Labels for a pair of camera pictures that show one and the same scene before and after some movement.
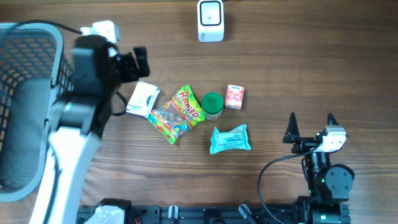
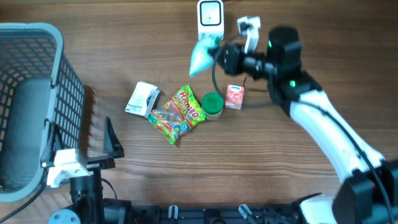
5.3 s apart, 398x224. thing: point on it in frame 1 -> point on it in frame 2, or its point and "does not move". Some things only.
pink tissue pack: (234, 97) does not move
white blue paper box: (143, 99) does not move
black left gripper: (135, 71) -> (112, 146)
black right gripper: (292, 135) -> (232, 63)
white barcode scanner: (211, 21) does not move
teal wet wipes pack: (236, 139) -> (201, 58)
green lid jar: (212, 106) does not move
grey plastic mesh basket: (33, 71) does not move
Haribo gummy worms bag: (177, 114) does not move
